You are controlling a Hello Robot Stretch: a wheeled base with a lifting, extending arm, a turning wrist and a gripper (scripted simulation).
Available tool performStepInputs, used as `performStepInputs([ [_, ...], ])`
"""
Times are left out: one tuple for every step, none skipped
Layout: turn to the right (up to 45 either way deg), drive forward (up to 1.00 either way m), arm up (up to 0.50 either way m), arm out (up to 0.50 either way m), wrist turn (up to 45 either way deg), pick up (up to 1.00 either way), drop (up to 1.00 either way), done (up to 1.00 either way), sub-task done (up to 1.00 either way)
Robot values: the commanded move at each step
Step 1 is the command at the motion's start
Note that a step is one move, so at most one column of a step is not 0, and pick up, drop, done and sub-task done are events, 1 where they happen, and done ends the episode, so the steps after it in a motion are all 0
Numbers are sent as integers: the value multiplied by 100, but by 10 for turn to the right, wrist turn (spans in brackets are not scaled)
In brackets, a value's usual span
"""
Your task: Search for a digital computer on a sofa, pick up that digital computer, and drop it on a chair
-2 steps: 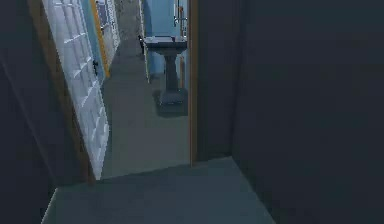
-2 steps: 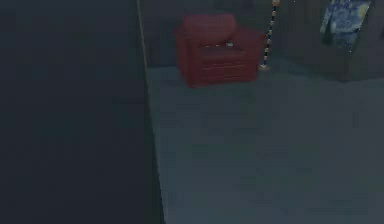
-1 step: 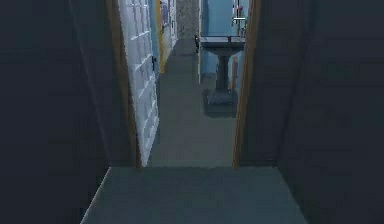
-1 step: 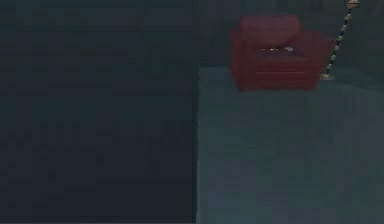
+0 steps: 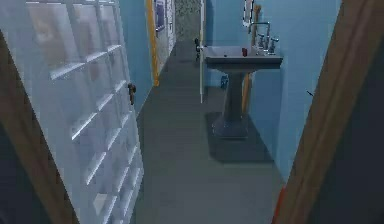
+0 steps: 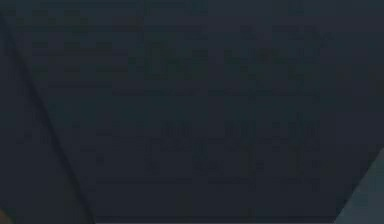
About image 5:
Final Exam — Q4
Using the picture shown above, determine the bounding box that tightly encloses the framed wall picture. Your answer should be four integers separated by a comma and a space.
154, 0, 167, 33

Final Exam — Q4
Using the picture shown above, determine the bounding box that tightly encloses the orange wooden stick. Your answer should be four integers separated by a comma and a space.
242, 3, 262, 114

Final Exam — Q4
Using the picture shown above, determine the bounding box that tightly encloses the silver sink faucet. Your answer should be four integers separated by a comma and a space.
247, 21, 280, 56

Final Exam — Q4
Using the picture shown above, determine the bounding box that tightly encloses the white narrow room door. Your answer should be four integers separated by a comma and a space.
199, 0, 207, 104

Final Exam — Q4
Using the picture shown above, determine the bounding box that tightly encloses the dark brown door handle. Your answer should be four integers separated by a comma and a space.
127, 82, 137, 106

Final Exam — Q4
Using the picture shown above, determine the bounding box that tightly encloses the white panelled room door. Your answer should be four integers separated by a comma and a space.
0, 0, 145, 224

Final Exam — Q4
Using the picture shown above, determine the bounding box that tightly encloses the grey pedestal sink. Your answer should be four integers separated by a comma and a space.
203, 45, 284, 139

